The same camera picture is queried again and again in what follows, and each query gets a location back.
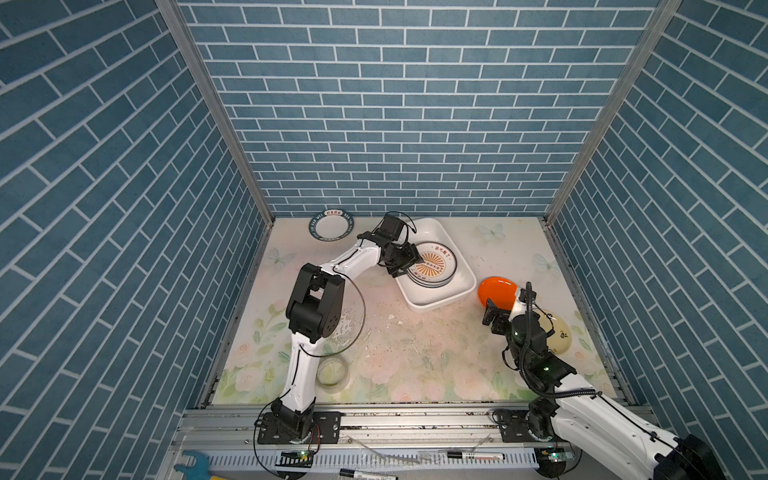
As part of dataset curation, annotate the orange sunburst plate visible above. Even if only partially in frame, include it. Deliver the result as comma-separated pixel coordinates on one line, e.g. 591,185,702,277
407,241,458,288

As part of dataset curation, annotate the black marker pen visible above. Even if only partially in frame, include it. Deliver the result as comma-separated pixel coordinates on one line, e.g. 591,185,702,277
339,469,398,480

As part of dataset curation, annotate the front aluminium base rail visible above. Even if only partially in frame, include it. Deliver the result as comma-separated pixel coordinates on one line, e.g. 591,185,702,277
158,403,622,479

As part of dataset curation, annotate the blue wrench tool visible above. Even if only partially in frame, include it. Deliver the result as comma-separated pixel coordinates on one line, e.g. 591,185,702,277
173,450,213,480

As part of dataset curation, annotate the small green rim plate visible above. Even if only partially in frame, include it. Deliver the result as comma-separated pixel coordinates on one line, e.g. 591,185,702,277
308,209,354,242

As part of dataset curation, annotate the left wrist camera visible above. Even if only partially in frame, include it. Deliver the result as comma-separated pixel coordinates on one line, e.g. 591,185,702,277
375,211,418,244

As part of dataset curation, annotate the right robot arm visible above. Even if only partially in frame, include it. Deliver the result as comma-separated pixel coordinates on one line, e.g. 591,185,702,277
482,299,725,479

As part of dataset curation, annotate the aluminium frame rail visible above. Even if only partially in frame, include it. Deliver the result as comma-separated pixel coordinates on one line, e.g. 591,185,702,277
155,0,275,226
542,0,685,226

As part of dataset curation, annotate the aluminium frame rail right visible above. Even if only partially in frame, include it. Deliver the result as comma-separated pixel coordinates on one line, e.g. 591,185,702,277
542,0,685,226

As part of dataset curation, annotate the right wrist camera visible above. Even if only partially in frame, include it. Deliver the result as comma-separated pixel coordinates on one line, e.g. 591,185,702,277
509,282,540,322

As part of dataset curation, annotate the white plastic bin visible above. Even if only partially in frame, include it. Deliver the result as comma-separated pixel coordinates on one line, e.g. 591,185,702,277
396,218,477,313

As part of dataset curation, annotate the yellow floral plate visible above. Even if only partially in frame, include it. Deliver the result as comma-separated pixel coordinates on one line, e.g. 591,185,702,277
539,311,573,355

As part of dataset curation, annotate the clear tape roll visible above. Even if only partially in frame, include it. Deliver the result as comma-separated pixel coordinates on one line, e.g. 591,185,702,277
315,356,350,393

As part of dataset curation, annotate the aluminium frame rail left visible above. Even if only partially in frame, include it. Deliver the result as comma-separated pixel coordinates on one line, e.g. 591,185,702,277
155,0,275,226

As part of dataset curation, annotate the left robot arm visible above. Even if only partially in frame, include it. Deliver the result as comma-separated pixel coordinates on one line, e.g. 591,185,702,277
268,232,423,441

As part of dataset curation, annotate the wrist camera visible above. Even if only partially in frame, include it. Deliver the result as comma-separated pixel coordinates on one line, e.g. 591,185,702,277
375,211,418,244
509,282,540,322

